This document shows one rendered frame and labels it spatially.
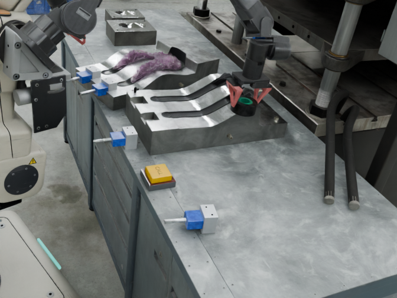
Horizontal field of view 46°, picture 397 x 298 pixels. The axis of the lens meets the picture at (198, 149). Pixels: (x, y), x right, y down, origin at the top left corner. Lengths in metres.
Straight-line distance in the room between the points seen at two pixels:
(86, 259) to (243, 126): 1.03
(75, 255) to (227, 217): 1.11
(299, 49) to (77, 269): 1.41
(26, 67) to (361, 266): 0.94
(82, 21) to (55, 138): 1.91
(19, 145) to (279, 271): 0.79
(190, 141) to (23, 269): 0.77
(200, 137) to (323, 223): 0.46
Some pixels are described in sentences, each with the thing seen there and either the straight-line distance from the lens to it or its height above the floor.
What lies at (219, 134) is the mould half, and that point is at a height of 0.85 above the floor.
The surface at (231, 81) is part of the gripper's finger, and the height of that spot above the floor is 1.05.
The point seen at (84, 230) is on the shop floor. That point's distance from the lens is 2.35.
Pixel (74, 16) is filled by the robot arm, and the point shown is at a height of 1.26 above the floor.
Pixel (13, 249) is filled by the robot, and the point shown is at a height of 0.28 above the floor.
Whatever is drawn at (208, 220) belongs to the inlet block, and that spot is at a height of 0.85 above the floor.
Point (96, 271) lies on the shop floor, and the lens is 2.17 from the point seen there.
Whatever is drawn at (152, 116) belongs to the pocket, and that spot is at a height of 0.87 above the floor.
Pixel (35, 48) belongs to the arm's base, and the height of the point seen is 1.20.
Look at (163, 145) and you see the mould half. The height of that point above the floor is 0.83.
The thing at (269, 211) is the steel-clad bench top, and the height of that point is 0.80.
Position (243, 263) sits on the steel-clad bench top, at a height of 0.80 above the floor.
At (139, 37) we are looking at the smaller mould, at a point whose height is 0.84.
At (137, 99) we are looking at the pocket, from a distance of 1.59.
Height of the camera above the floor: 1.62
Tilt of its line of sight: 33 degrees down
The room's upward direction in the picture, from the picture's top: 9 degrees clockwise
